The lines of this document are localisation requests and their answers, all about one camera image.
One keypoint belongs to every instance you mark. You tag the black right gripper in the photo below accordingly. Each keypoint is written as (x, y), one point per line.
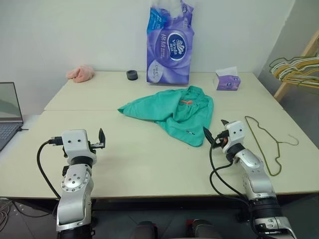
(220, 139)

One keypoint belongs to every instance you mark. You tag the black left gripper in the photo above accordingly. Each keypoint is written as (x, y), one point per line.
(97, 145)

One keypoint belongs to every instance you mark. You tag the green shorts garment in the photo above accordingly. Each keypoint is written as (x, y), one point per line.
(184, 119)

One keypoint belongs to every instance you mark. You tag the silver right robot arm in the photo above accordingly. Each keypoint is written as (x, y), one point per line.
(256, 179)

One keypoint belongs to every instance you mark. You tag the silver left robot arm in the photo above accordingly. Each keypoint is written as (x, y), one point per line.
(74, 181)

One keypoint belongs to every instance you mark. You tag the wooden hanger rack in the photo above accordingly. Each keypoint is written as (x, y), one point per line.
(282, 90)

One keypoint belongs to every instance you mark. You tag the small purple tissue packet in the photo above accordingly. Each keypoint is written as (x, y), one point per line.
(228, 81)

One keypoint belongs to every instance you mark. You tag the pink cloth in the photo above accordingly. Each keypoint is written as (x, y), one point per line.
(81, 73)

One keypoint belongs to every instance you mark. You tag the black round cap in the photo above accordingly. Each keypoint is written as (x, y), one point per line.
(132, 75)

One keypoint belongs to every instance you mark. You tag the purple Vinda tissue pack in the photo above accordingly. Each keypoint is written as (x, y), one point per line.
(169, 49)

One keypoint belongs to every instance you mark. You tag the grey laptop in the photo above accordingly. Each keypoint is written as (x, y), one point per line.
(7, 129)

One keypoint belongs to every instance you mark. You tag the dark rounded shape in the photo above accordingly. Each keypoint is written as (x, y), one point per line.
(204, 230)
(147, 230)

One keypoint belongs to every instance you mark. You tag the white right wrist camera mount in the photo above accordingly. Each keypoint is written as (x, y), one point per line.
(234, 134)

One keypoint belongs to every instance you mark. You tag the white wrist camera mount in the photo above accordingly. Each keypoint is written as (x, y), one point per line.
(74, 147)
(234, 134)

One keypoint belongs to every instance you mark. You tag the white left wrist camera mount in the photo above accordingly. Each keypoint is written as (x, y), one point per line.
(74, 147)

